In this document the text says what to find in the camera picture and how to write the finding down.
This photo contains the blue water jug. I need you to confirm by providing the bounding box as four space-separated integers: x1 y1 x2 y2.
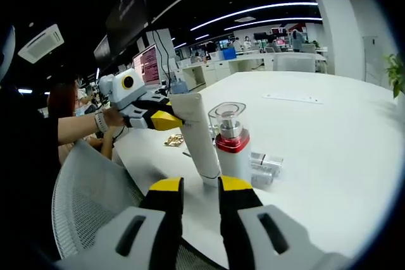
170 80 187 94

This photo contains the person's black shirt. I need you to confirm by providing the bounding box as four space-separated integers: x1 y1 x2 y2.
0 86 63 258

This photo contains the black hanging signboard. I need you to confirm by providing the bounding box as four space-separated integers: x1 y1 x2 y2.
93 0 149 62

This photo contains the white paper strip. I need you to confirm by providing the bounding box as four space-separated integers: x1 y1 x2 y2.
261 92 324 105

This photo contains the white mesh chair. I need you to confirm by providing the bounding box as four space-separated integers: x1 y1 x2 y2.
51 139 228 270

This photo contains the white worn device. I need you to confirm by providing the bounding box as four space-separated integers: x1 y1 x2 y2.
0 25 16 83

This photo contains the potted green plant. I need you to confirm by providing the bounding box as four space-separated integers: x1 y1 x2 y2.
383 53 405 99

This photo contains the row of white desks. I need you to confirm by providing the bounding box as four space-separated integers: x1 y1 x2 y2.
182 51 328 90

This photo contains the white skincare tube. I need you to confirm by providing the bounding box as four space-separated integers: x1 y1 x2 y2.
167 92 222 188

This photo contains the person's left hand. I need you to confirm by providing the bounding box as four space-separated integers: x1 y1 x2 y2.
103 107 126 127

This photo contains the small white skincare bottle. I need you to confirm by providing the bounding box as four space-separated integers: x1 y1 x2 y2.
249 165 281 185
251 152 284 169

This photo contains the ceiling light strip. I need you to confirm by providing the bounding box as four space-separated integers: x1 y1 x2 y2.
232 16 323 31
189 1 319 31

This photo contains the red collar pump skincare bottle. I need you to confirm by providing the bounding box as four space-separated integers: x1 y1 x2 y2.
207 101 252 185

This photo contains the gold foil packet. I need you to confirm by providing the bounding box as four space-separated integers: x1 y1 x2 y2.
163 135 186 147

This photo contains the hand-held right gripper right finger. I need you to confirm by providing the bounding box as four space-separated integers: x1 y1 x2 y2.
217 175 352 270

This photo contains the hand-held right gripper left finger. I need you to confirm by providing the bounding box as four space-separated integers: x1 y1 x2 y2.
55 176 185 270

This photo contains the computer monitor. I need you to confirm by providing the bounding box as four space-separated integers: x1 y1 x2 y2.
132 44 159 87

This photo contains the white wristwatch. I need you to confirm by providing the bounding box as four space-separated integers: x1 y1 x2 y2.
94 111 109 133

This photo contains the ceiling air conditioner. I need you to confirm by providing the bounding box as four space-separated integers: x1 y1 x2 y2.
17 23 66 64

